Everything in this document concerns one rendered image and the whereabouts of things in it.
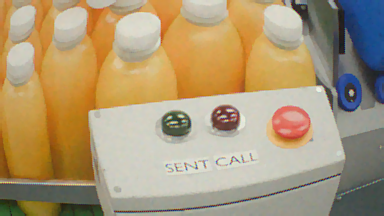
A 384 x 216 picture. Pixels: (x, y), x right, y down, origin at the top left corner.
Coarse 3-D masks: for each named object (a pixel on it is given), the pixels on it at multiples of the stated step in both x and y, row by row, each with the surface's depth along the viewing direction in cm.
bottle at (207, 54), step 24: (192, 24) 97; (216, 24) 97; (168, 48) 99; (192, 48) 97; (216, 48) 97; (240, 48) 99; (192, 72) 98; (216, 72) 98; (240, 72) 100; (192, 96) 100
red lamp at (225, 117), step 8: (224, 104) 86; (216, 112) 86; (224, 112) 85; (232, 112) 86; (216, 120) 85; (224, 120) 85; (232, 120) 85; (240, 120) 86; (216, 128) 86; (224, 128) 85; (232, 128) 85
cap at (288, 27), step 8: (272, 8) 95; (280, 8) 96; (288, 8) 96; (264, 16) 95; (272, 16) 94; (280, 16) 95; (288, 16) 95; (296, 16) 95; (272, 24) 94; (280, 24) 93; (288, 24) 94; (296, 24) 94; (272, 32) 95; (280, 32) 94; (288, 32) 94; (296, 32) 94; (288, 40) 94
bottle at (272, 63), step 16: (256, 48) 97; (272, 48) 96; (288, 48) 95; (304, 48) 97; (256, 64) 97; (272, 64) 96; (288, 64) 95; (304, 64) 96; (256, 80) 97; (272, 80) 96; (288, 80) 96; (304, 80) 96
